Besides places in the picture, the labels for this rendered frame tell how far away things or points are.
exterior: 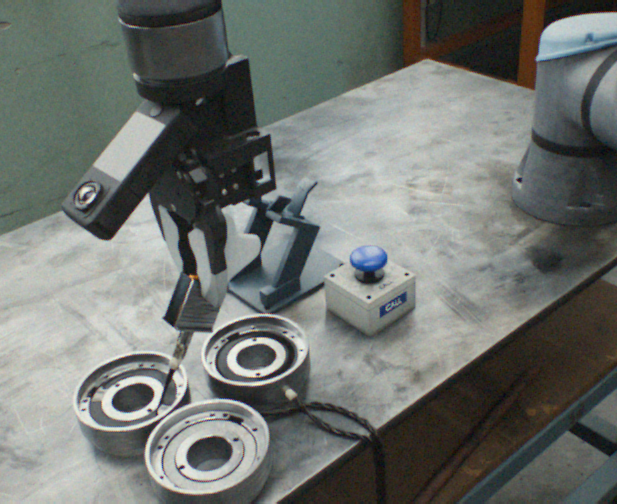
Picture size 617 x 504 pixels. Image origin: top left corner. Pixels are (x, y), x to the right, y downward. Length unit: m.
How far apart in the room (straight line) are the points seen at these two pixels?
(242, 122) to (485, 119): 0.70
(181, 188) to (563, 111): 0.51
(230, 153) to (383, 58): 2.55
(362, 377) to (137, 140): 0.34
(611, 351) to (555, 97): 0.42
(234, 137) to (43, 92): 1.76
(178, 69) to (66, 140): 1.88
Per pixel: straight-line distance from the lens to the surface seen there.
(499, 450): 1.08
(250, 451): 0.70
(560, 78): 0.98
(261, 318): 0.82
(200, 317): 0.71
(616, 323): 1.30
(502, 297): 0.90
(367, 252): 0.84
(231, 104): 0.64
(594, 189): 1.03
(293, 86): 2.88
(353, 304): 0.84
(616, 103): 0.92
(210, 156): 0.63
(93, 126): 2.48
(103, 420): 0.76
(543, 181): 1.03
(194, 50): 0.59
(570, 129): 1.00
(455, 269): 0.94
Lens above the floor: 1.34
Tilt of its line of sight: 34 degrees down
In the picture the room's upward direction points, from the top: 5 degrees counter-clockwise
